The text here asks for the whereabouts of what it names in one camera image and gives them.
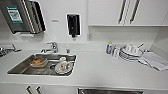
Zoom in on small chrome counter knob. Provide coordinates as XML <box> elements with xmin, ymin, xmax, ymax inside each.
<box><xmin>65</xmin><ymin>47</ymin><xmax>71</xmax><ymax>54</ymax></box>

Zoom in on blue dish soap bottle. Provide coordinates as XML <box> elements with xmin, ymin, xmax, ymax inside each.
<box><xmin>105</xmin><ymin>41</ymin><xmax>114</xmax><ymax>55</ymax></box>

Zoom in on dishes in sink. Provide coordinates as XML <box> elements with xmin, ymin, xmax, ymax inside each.
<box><xmin>29</xmin><ymin>57</ymin><xmax>48</xmax><ymax>68</ymax></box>
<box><xmin>53</xmin><ymin>56</ymin><xmax>73</xmax><ymax>74</ymax></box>

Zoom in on small white bottle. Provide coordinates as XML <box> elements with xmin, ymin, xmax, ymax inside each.
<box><xmin>112</xmin><ymin>46</ymin><xmax>119</xmax><ymax>58</ymax></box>

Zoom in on chrome sink faucet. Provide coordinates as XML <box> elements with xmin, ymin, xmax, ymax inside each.
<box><xmin>40</xmin><ymin>41</ymin><xmax>59</xmax><ymax>54</ymax></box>

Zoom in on white upper cabinet door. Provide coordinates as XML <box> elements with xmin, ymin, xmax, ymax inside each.
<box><xmin>123</xmin><ymin>0</ymin><xmax>168</xmax><ymax>27</ymax></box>
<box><xmin>87</xmin><ymin>0</ymin><xmax>129</xmax><ymax>27</ymax></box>

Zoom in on white cabinet door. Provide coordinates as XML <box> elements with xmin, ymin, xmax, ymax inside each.
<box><xmin>33</xmin><ymin>84</ymin><xmax>79</xmax><ymax>94</ymax></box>
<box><xmin>123</xmin><ymin>0</ymin><xmax>168</xmax><ymax>27</ymax></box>
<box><xmin>87</xmin><ymin>0</ymin><xmax>129</xmax><ymax>27</ymax></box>
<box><xmin>3</xmin><ymin>83</ymin><xmax>36</xmax><ymax>94</ymax></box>

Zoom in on white plate stack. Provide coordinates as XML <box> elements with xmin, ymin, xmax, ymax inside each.
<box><xmin>118</xmin><ymin>45</ymin><xmax>145</xmax><ymax>63</ymax></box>

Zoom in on white bowl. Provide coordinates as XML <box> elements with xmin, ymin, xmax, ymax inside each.
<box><xmin>123</xmin><ymin>44</ymin><xmax>139</xmax><ymax>55</ymax></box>

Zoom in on white lower cabinet door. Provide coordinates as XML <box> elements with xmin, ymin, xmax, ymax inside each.
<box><xmin>3</xmin><ymin>83</ymin><xmax>36</xmax><ymax>94</ymax></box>
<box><xmin>33</xmin><ymin>84</ymin><xmax>79</xmax><ymax>94</ymax></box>

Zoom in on steel paper towel dispenser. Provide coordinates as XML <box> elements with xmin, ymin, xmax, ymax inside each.
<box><xmin>0</xmin><ymin>0</ymin><xmax>47</xmax><ymax>35</ymax></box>

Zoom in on stainless steel sink basin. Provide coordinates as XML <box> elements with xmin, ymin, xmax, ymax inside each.
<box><xmin>7</xmin><ymin>53</ymin><xmax>78</xmax><ymax>77</ymax></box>

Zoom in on dish drying rack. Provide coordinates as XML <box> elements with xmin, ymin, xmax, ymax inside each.
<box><xmin>0</xmin><ymin>44</ymin><xmax>22</xmax><ymax>57</ymax></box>

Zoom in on white wall outlet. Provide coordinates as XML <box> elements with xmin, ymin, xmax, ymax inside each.
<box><xmin>87</xmin><ymin>32</ymin><xmax>93</xmax><ymax>41</ymax></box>

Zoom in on black wall soap dispenser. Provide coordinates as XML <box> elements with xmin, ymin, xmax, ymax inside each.
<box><xmin>66</xmin><ymin>13</ymin><xmax>81</xmax><ymax>39</ymax></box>

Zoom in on small wall label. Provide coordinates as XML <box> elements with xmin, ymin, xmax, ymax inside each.
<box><xmin>51</xmin><ymin>19</ymin><xmax>60</xmax><ymax>24</ymax></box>

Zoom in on black cabinet bar handle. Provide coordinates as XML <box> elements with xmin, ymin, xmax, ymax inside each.
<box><xmin>35</xmin><ymin>85</ymin><xmax>44</xmax><ymax>94</ymax></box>
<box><xmin>117</xmin><ymin>0</ymin><xmax>128</xmax><ymax>24</ymax></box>
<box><xmin>25</xmin><ymin>85</ymin><xmax>34</xmax><ymax>94</ymax></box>
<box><xmin>129</xmin><ymin>0</ymin><xmax>141</xmax><ymax>24</ymax></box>

